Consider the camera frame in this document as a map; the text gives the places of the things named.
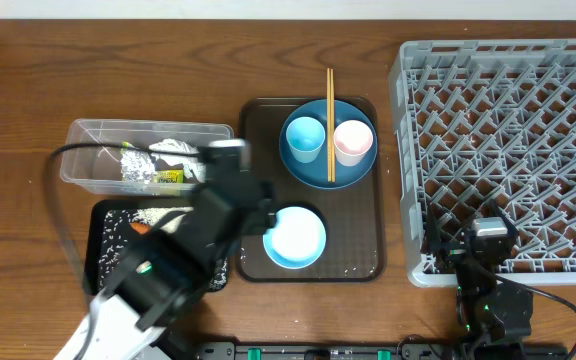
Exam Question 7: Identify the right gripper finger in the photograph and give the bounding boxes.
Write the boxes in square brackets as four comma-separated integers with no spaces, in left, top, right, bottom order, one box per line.
[425,207,441,250]
[487,199,516,233]

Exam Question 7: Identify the white tissue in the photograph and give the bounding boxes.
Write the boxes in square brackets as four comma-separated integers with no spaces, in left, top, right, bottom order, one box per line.
[184,162,206,183]
[149,138,200,168]

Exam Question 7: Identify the light blue white bowl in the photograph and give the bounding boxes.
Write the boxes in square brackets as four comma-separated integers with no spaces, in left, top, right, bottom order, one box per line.
[263,206,327,270]

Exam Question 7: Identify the orange carrot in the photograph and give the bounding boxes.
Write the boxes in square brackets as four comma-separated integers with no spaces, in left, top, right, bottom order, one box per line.
[130,223,151,234]

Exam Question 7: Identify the yellow foil snack wrapper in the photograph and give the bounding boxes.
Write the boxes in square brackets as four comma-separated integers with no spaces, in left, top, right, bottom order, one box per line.
[120,142,184,195]

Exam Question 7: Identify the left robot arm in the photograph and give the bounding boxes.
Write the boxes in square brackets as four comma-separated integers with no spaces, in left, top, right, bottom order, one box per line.
[57,171,276,359]

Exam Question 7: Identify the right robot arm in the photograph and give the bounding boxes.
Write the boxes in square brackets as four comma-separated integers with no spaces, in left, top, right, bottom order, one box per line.
[425,201,533,360]

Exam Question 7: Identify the grey dishwasher rack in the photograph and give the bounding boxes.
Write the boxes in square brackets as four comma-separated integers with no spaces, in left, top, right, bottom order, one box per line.
[388,39,576,287]

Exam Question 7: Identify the brown serving tray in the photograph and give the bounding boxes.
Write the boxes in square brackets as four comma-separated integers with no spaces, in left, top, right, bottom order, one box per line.
[235,97,385,282]

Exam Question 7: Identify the dark blue plate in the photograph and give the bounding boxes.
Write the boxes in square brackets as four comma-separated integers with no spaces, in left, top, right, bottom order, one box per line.
[279,99,378,190]

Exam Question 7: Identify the light blue cup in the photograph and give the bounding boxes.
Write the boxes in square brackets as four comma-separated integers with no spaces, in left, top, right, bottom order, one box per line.
[286,117,326,163]

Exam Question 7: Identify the spilled white rice grains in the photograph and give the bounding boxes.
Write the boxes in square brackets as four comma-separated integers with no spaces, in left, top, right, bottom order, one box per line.
[98,206,230,292]

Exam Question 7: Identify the black tray bin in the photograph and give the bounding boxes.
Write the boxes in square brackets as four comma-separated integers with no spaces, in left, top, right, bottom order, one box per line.
[82,197,231,296]

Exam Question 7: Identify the pink white cup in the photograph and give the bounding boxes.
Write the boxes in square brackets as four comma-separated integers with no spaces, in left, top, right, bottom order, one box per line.
[334,120,374,167]

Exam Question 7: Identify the clear plastic bin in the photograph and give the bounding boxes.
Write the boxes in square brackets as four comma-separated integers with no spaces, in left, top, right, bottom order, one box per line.
[60,119,234,196]

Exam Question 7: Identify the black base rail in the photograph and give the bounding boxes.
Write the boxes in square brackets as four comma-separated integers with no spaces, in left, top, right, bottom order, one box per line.
[192,342,568,360]

